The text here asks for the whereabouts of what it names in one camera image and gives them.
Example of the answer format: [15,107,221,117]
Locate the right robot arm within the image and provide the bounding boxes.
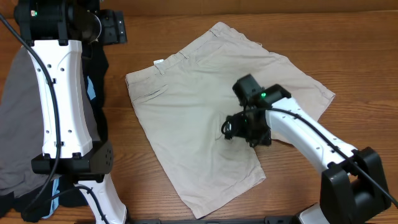
[221,75,397,224]

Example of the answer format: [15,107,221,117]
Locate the beige khaki shorts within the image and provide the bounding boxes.
[126,22,335,218]

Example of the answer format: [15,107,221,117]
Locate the black garment with blue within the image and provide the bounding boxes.
[1,44,109,217]

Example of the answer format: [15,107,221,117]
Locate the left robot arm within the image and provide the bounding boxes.
[14,0,129,223]

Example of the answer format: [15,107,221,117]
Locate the grey folded garment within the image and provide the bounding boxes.
[0,46,100,198]

